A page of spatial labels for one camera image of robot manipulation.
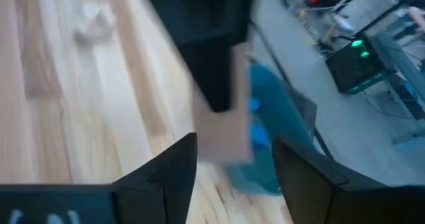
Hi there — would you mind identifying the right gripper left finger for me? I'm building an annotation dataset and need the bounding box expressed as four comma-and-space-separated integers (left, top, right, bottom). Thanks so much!
112, 132, 199, 224

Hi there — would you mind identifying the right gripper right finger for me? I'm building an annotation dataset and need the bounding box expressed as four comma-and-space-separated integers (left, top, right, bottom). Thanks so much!
272, 139, 386, 224

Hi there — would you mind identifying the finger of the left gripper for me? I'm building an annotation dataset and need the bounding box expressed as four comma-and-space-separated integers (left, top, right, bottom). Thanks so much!
181, 41, 240, 114

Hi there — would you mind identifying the blue rectangular block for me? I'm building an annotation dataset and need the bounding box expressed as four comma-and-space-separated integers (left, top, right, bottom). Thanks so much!
248, 122, 270, 148
248, 96, 262, 114

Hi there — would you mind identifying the natural wood rectangular block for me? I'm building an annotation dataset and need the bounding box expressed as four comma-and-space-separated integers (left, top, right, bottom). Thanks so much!
192, 44, 255, 165

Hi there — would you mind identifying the pale wood cube block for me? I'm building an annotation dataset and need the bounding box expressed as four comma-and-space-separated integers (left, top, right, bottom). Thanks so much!
74, 3, 117, 47

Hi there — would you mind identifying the teal plastic bin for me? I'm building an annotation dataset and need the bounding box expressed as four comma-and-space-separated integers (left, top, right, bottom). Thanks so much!
228, 62, 319, 197

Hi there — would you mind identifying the black perforated computer tower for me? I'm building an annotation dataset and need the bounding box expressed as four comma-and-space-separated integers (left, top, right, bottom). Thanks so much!
325, 34, 389, 95

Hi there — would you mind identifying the grey metal table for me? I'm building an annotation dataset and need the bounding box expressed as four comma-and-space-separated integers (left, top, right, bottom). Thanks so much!
365, 4, 425, 118

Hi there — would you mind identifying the black floor cable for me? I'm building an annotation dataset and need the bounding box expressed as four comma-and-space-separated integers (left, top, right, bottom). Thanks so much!
363, 90, 416, 120

